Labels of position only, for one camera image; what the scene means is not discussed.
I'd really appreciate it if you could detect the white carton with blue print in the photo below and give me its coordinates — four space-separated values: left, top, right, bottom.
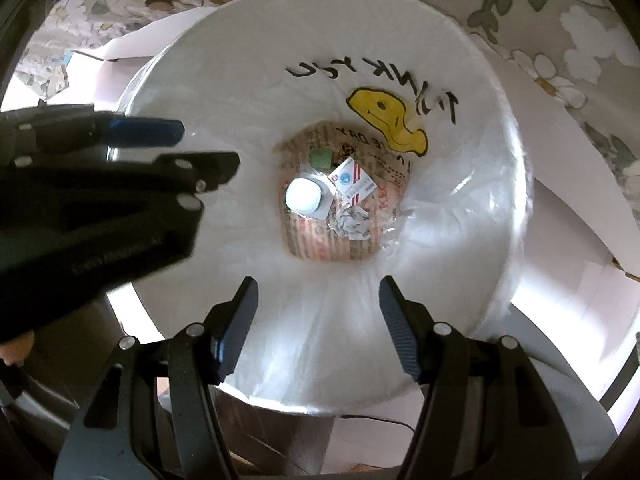
329 157 377 207

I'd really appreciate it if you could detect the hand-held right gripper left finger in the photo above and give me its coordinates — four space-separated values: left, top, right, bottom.
52 276 259 480

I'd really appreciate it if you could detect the white bin with yellow smiley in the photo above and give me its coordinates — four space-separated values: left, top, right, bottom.
102 0 537 417

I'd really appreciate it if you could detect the white paper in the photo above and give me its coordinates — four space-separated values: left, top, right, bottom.
334 207 372 242

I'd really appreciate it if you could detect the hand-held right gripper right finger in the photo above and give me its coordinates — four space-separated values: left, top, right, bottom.
378 275 583 480

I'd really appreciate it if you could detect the black cable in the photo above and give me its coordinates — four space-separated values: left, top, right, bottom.
340 413 417 434

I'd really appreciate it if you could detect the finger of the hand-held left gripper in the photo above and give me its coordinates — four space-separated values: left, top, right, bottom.
0 151 241 197
0 104 185 161

